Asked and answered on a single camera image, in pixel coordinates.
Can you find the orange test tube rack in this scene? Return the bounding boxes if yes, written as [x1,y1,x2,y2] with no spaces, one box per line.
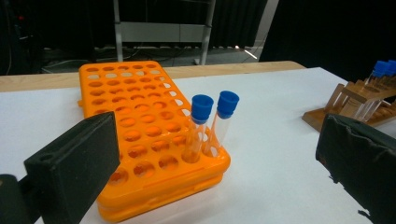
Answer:
[78,60,232,223]

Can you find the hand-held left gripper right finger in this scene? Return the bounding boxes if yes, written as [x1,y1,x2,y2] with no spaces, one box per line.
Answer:
[315,113,396,224]

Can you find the wooden test tube rack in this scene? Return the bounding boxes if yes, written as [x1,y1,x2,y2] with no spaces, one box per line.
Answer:
[301,77,396,133]

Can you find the white table board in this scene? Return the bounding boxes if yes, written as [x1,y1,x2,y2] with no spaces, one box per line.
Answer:
[0,66,396,224]

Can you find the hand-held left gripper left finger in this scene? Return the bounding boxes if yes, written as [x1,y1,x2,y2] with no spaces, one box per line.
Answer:
[23,111,121,224]

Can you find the grey metal stand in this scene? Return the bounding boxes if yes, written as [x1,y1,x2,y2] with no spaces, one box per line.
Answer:
[112,0,218,66]

